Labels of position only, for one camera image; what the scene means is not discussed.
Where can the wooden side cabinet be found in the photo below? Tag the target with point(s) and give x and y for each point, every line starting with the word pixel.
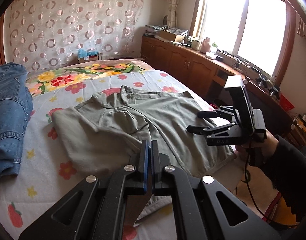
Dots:
pixel 207 78

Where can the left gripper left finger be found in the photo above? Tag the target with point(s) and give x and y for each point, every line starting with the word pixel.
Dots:
pixel 94 208

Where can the folded blue jeans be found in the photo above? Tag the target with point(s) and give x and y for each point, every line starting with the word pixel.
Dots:
pixel 15 110

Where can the right hand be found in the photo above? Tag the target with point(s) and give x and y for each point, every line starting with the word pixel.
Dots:
pixel 257 152

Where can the window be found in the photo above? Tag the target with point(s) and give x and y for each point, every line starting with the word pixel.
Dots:
pixel 260 33

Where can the white floral bed sheet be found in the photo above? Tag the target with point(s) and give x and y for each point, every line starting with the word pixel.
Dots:
pixel 46 174

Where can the pink floral blanket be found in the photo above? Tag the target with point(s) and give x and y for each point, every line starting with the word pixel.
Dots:
pixel 72 75

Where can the grey-green shorts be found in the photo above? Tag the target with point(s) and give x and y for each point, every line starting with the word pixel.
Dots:
pixel 101 134

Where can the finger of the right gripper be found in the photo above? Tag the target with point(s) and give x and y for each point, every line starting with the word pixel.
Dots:
pixel 224 131
pixel 209 113

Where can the circle-patterned sheer curtain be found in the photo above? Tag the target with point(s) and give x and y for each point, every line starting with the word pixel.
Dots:
pixel 48 34

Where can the right forearm dark sleeve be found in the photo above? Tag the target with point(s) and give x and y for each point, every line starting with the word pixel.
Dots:
pixel 286 168

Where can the cardboard box on cabinet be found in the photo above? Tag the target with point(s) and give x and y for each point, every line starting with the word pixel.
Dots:
pixel 171 36

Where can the blue item box on bed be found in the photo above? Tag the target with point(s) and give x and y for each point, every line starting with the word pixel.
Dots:
pixel 86 56

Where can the pink figurine on cabinet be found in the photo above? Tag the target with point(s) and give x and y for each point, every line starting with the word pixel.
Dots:
pixel 205 46

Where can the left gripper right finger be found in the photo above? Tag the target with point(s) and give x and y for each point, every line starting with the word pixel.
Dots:
pixel 203 208

